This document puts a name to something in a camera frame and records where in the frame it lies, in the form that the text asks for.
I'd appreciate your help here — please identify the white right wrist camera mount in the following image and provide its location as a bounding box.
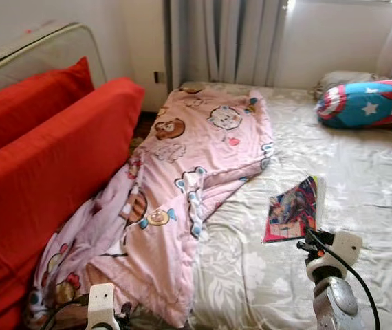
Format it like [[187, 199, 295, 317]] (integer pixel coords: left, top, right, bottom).
[[306, 230, 363, 283]]

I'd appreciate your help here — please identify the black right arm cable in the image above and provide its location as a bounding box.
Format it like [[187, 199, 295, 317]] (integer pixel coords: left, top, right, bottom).
[[305, 230, 382, 330]]

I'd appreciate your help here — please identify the colourful comic book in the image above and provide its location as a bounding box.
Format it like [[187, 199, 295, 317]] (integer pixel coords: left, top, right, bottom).
[[263, 175, 326, 244]]

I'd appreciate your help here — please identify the red cushion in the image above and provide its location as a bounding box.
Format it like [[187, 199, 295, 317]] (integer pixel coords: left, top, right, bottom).
[[0, 56, 95, 162], [0, 77, 146, 330]]

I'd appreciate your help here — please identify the beige floral bed sheet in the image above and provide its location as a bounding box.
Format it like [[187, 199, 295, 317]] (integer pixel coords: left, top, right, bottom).
[[182, 82, 392, 330]]

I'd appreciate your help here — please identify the red striped blue star bolster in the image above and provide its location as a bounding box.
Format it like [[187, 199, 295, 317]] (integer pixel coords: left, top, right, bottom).
[[316, 78, 392, 133]]

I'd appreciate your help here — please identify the pink cartoon print blanket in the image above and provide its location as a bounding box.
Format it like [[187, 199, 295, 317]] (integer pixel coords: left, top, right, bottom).
[[24, 86, 276, 329]]

